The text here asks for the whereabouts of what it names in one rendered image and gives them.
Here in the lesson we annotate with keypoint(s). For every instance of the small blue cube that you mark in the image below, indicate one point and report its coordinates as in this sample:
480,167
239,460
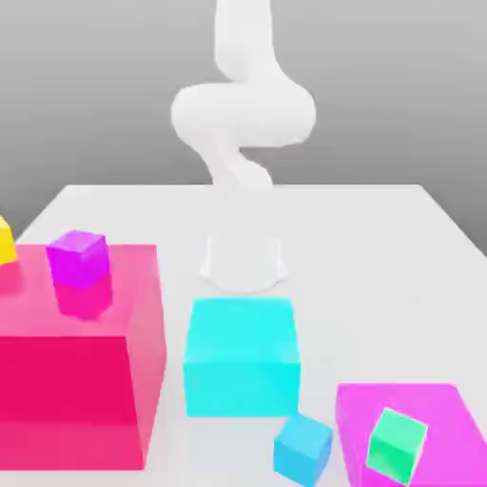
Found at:
300,449

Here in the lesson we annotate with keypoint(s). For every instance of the small yellow cube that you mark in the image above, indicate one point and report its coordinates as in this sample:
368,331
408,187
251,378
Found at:
5,243

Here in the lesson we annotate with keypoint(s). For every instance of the large magenta box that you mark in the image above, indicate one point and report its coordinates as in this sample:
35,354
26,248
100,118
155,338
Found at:
452,414

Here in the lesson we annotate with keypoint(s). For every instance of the large pink box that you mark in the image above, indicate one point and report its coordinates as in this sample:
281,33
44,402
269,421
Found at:
68,380

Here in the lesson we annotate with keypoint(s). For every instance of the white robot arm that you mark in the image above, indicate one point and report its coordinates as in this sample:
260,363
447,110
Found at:
243,114

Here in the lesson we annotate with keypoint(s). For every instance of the large cyan box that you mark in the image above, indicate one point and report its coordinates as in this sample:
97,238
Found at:
241,357

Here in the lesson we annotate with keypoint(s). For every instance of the small green cube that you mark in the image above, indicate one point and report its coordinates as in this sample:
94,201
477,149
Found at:
395,445

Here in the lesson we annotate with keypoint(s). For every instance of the small purple cube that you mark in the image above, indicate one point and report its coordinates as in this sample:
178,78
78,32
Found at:
78,262

